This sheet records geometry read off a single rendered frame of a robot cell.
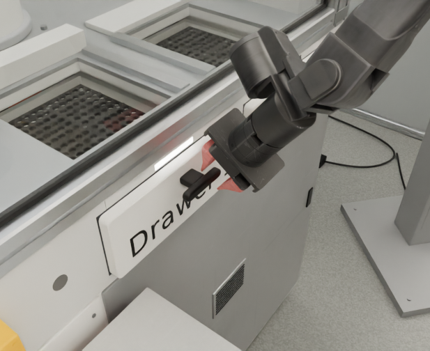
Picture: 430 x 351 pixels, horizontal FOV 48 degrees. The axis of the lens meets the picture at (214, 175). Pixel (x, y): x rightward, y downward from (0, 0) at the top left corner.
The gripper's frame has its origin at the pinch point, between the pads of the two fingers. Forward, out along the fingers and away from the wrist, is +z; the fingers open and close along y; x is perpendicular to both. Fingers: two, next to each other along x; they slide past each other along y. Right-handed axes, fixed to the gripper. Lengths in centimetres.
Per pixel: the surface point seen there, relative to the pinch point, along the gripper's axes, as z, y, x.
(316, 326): 69, -57, -45
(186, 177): -0.2, 2.3, 4.2
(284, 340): 72, -52, -35
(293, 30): -4.7, 10.2, -30.5
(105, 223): -0.4, 4.3, 17.7
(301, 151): 19.9, -8.8, -38.7
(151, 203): 0.9, 2.6, 10.3
